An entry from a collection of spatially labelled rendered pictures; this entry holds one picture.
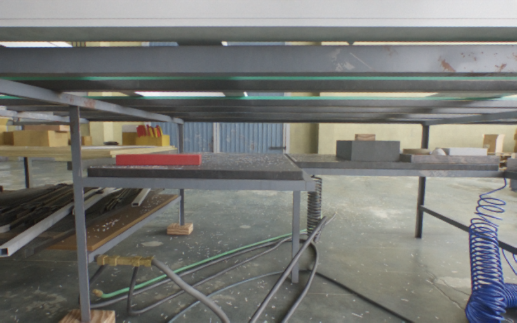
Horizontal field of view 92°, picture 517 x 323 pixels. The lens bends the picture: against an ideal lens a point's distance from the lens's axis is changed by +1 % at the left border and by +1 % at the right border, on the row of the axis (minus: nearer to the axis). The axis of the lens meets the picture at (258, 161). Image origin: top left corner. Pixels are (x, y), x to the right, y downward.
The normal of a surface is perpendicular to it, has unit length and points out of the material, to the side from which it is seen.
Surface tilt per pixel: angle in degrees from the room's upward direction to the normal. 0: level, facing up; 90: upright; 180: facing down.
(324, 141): 90
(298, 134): 90
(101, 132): 90
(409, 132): 90
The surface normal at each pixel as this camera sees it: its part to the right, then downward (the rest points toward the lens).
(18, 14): -0.02, 0.09
